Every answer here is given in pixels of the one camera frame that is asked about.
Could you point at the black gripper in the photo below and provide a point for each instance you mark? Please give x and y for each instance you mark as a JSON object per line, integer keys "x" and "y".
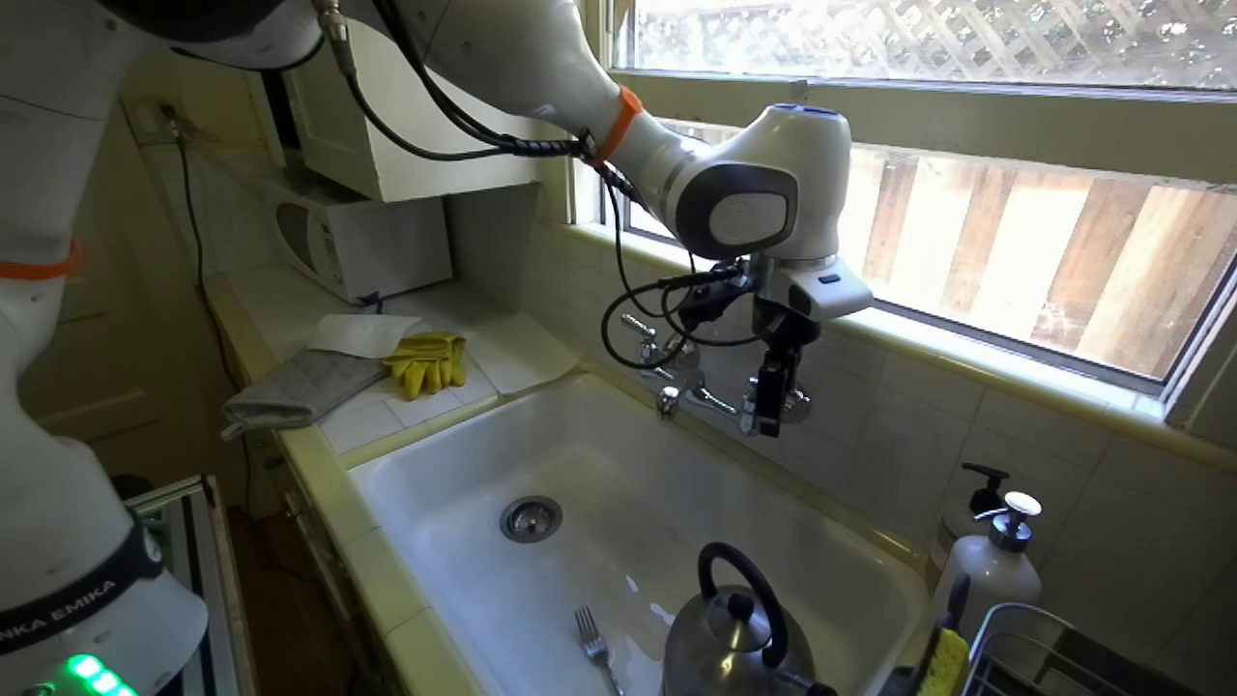
{"x": 785, "y": 333}

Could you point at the chrome faucet spout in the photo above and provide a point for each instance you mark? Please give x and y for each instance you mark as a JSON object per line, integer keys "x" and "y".
{"x": 676, "y": 395}

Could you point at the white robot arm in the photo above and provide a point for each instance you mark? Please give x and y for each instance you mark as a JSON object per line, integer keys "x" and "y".
{"x": 88, "y": 606}

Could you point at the white kitchen sink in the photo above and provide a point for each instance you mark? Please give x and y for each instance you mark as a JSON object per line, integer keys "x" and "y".
{"x": 639, "y": 500}

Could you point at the dark soap pump bottle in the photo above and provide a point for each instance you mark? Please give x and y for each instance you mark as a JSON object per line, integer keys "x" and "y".
{"x": 984, "y": 493}

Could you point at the metal sink drain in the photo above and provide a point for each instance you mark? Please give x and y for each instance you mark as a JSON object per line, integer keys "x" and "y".
{"x": 530, "y": 521}

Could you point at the white soap pump bottle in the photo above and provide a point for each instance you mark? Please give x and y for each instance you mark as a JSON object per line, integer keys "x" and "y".
{"x": 988, "y": 566}

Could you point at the metal fork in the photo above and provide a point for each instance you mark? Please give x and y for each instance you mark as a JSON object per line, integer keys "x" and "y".
{"x": 593, "y": 646}

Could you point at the yellow rubber gloves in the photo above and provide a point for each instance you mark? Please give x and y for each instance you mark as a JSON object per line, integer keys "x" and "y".
{"x": 429, "y": 366}

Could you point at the dish rack with dishes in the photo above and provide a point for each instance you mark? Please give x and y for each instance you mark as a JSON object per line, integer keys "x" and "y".
{"x": 1023, "y": 651}

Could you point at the white microwave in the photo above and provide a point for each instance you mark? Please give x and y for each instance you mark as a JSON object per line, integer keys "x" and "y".
{"x": 360, "y": 250}

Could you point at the grey folded cloth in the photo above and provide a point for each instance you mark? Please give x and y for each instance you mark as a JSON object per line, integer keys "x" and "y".
{"x": 298, "y": 392}

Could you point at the steel kettle black handle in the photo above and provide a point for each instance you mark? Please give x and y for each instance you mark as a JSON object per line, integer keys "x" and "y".
{"x": 738, "y": 639}

